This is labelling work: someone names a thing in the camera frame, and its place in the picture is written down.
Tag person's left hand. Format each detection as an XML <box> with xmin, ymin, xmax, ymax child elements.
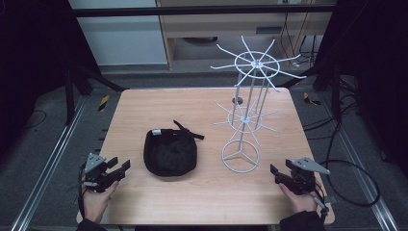
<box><xmin>81</xmin><ymin>180</ymin><xmax>120</xmax><ymax>224</ymax></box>

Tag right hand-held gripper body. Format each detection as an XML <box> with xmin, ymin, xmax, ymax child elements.
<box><xmin>281</xmin><ymin>156</ymin><xmax>331</xmax><ymax>196</ymax></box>

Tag white wire hanging rack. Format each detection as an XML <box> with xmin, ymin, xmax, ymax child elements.
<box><xmin>210</xmin><ymin>35</ymin><xmax>308</xmax><ymax>174</ymax></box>

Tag black horizontal frame bar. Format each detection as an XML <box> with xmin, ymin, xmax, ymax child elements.
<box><xmin>70</xmin><ymin>4</ymin><xmax>337</xmax><ymax>18</ymax></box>

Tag black curtain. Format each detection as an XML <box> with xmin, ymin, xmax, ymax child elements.
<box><xmin>312</xmin><ymin>0</ymin><xmax>408</xmax><ymax>179</ymax></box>
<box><xmin>0</xmin><ymin>0</ymin><xmax>103</xmax><ymax>162</ymax></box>

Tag white cabinet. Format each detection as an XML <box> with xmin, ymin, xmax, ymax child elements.
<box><xmin>67</xmin><ymin>0</ymin><xmax>169</xmax><ymax>67</ymax></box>

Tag black looped floor cable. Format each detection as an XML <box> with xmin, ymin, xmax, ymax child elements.
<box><xmin>302</xmin><ymin>102</ymin><xmax>382</xmax><ymax>208</ymax></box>

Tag person's right hand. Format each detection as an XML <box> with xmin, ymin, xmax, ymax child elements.
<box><xmin>278</xmin><ymin>183</ymin><xmax>319</xmax><ymax>216</ymax></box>

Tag aluminium floor rail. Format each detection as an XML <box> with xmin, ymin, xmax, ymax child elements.
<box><xmin>317</xmin><ymin>91</ymin><xmax>400</xmax><ymax>231</ymax></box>
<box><xmin>9</xmin><ymin>95</ymin><xmax>89</xmax><ymax>231</ymax></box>

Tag hanging black cables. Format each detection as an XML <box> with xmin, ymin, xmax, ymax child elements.
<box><xmin>279</xmin><ymin>12</ymin><xmax>319</xmax><ymax>69</ymax></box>

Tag black cap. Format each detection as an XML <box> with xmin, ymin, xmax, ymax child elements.
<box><xmin>142</xmin><ymin>119</ymin><xmax>206</xmax><ymax>178</ymax></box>

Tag yellow black striped tape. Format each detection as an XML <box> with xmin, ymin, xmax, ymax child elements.
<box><xmin>97</xmin><ymin>93</ymin><xmax>111</xmax><ymax>113</ymax></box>
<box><xmin>302</xmin><ymin>91</ymin><xmax>322</xmax><ymax>107</ymax></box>

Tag black metal stand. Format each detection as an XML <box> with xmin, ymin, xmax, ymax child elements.
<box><xmin>63</xmin><ymin>54</ymin><xmax>130</xmax><ymax>127</ymax></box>
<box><xmin>278</xmin><ymin>62</ymin><xmax>344</xmax><ymax>123</ymax></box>

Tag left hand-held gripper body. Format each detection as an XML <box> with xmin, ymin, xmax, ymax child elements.
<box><xmin>81</xmin><ymin>152</ymin><xmax>126</xmax><ymax>193</ymax></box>

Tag wooden desk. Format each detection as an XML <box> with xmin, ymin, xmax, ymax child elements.
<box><xmin>155</xmin><ymin>0</ymin><xmax>338</xmax><ymax>71</ymax></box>

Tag right hand-held gripper cable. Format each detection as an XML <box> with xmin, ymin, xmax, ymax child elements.
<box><xmin>312</xmin><ymin>182</ymin><xmax>339</xmax><ymax>223</ymax></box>

